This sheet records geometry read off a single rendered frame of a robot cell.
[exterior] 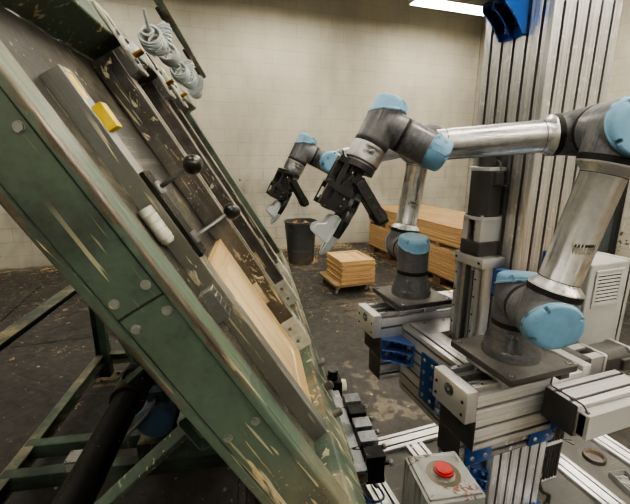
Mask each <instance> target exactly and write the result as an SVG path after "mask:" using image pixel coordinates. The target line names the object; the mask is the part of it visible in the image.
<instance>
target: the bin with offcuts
mask: <svg viewBox="0 0 630 504"><path fill-rule="evenodd" d="M314 221H317V220H316V219H312V218H293V219H286V220H284V223H285V232H286V242H287V252H288V261H289V262H290V263H291V264H294V265H307V264H311V263H312V262H313V261H314V248H315V236H316V235H315V234H314V233H313V232H312V231H311V229H310V225H311V223H312V222H314Z"/></svg>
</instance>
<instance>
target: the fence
mask: <svg viewBox="0 0 630 504"><path fill-rule="evenodd" d="M65 71H66V72H68V73H70V74H72V75H73V77H74V78H75V79H76V81H77V82H78V83H79V85H80V86H81V88H82V89H83V90H84V92H85V93H86V95H87V96H88V97H89V99H88V98H85V97H83V95H82V94H81V93H80V91H79V90H78V89H77V87H76V86H75V84H74V83H73V82H72V80H71V79H70V78H69V76H68V75H67V74H66V72H65ZM39 77H40V78H41V80H42V81H43V82H44V84H45V85H46V86H47V88H48V89H49V90H50V92H51V93H52V94H53V96H54V97H55V98H56V100H57V101H58V102H59V104H60V105H61V106H62V108H63V109H64V110H65V112H66V113H67V114H68V116H69V117H70V118H71V120H72V121H73V122H74V124H75V125H76V126H77V128H78V129H79V130H80V132H81V133H82V134H83V136H84V137H85V138H86V139H87V141H88V142H89V143H90V145H91V146H92V147H93V149H94V150H95V151H96V153H97V154H98V155H99V157H100V158H101V159H102V161H103V162H104V163H105V165H106V166H107V167H108V169H109V170H110V171H111V173H112V174H113V175H114V177H115V178H116V179H117V181H118V182H119V183H120V185H121V186H122V187H123V189H124V190H125V191H126V193H127V194H128V195H129V197H130V198H131V199H132V201H133V202H134V203H135V205H136V206H137V207H138V209H139V210H142V209H143V208H145V207H147V206H149V205H152V207H153V208H154V209H155V212H157V213H158V215H159V216H160V217H161V219H162V220H163V221H164V223H165V224H166V226H167V227H168V228H169V230H170V231H171V232H172V235H173V236H174V240H173V241H172V242H170V243H169V244H167V245H166V246H167V247H168V248H169V250H170V251H171V252H172V254H173V255H174V256H175V258H176V259H177V260H178V262H179V263H180V264H181V266H182V267H183V268H184V270H185V271H186V272H187V274H188V275H189V276H190V278H191V279H192V280H193V282H194V283H195V284H196V285H197V287H198V288H199V289H200V291H202V290H203V289H205V288H207V287H208V286H210V285H212V284H213V285H214V287H215V288H216V289H217V291H218V292H219V293H220V295H221V296H222V298H223V299H224V300H225V302H226V303H227V304H228V306H229V307H230V308H231V311H230V317H229V318H227V319H225V320H224V323H225V324H226V325H227V327H228V328H229V329H230V331H231V332H232V333H233V335H234V336H235V337H236V339H237V340H238V341H239V343H240V344H241V345H242V347H243V348H244V349H245V351H246V352H247V353H248V355H249V356H250V357H251V359H252V360H253V361H254V362H255V364H256V365H257V366H258V368H259V369H260V370H261V372H262V373H263V374H264V376H265V377H266V378H267V380H268V381H269V382H270V384H271V385H272V386H273V388H274V389H275V390H276V392H277V393H278V394H279V396H280V397H281V398H282V400H283V401H284V402H285V404H286V405H287V406H288V408H289V409H290V410H291V412H292V413H293V414H294V416H295V417H296V418H297V420H298V421H299V422H300V424H301V425H302V426H303V428H304V429H305V430H306V432H307V433H308V434H309V435H310V437H311V438H312V439H313V440H315V439H317V438H318V437H320V436H321V435H323V434H324V433H326V432H327V431H326V427H325V423H324V420H323V418H322V416H321V415H320V414H319V412H318V411H317V409H316V408H315V407H314V405H313V404H312V403H311V401H310V400H309V398H308V397H307V396H306V394H305V393H304V391H303V390H302V389H301V387H300V386H299V385H298V383H297V382H296V380H295V379H294V378H293V376H292V375H291V374H290V372H289V371H288V369H287V368H286V367H285V365H284V364H283V362H282V361H281V360H280V358H279V357H278V356H277V354H276V353H275V351H274V350H273V349H272V347H271V346H270V345H269V343H268V342H267V340H266V339H265V338H264V336H263V335H262V333H261V332H260V331H259V329H258V328H257V327H256V325H255V324H254V322H253V321H252V320H251V318H250V317H249V316H248V314H247V313H246V311H245V310H244V309H243V307H242V306H241V305H240V303H239V302H238V300H237V299H236V298H235V296H234V295H233V293H232V292H231V291H230V289H229V288H228V287H227V285H226V284H225V282H224V281H223V280H222V278H221V277H220V276H219V274H218V273H217V271H216V270H215V269H214V267H213V266H212V264H211V263H210V262H209V260H208V259H207V258H206V256H205V255H203V256H202V257H199V256H198V255H197V253H196V252H195V250H194V249H193V248H192V246H191V245H190V244H189V242H188V241H187V240H186V238H185V237H184V235H183V234H182V233H181V231H180V230H179V229H178V227H177V226H176V224H175V223H174V222H173V220H172V219H171V218H170V216H169V215H168V214H167V212H166V211H165V209H164V208H163V207H162V205H161V204H160V203H159V201H158V200H157V198H156V197H155V196H154V194H153V193H152V192H151V190H150V189H149V188H148V186H147V185H146V183H145V182H144V181H143V179H142V178H141V177H140V175H139V173H140V172H142V171H143V169H142V168H141V166H140V165H139V164H138V162H137V161H136V160H135V158H134V157H133V155H132V154H131V153H130V151H129V150H128V149H127V147H126V146H125V144H124V143H123V142H122V140H121V139H120V137H119V136H118V135H117V133H116V132H109V131H108V130H107V128H106V127H105V126H104V124H103V123H102V121H101V120H100V119H99V117H98V116H97V115H96V113H95V112H94V111H93V109H92V108H91V107H92V106H93V105H95V103H94V102H93V100H92V99H91V97H90V96H89V95H88V93H87V92H86V91H85V89H84V88H83V86H82V85H81V84H80V82H79V81H78V80H77V78H76V77H75V75H74V74H73V73H72V71H71V70H69V69H67V68H65V67H63V66H61V65H59V64H57V65H55V66H54V67H52V68H50V69H49V70H47V71H46V72H44V73H42V74H41V75H39Z"/></svg>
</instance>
